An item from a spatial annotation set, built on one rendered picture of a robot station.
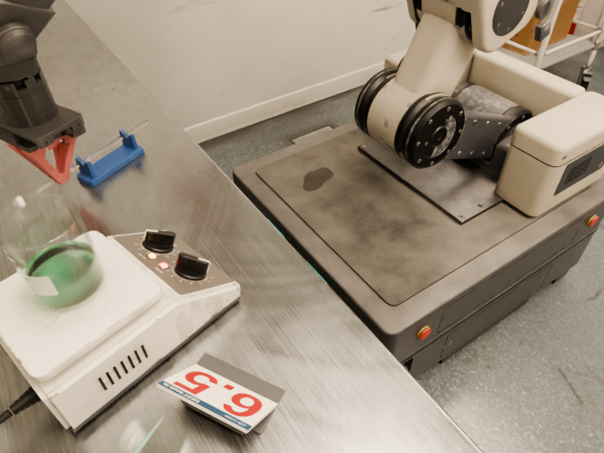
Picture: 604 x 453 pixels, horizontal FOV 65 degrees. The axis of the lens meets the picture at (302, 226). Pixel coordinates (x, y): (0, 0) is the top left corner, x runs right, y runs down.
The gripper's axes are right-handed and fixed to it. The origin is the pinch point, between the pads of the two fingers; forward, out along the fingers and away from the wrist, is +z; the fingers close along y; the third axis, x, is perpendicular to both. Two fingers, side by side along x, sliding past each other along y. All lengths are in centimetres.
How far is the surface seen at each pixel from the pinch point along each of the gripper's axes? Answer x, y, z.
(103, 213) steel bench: -0.2, 7.1, 3.2
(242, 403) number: -12.2, 39.2, 1.1
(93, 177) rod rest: 3.5, 1.3, 2.0
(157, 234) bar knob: -3.5, 22.1, -3.3
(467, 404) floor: 44, 58, 78
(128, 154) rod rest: 10.1, 1.0, 2.2
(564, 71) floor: 251, 44, 78
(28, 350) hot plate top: -19.9, 24.9, -5.6
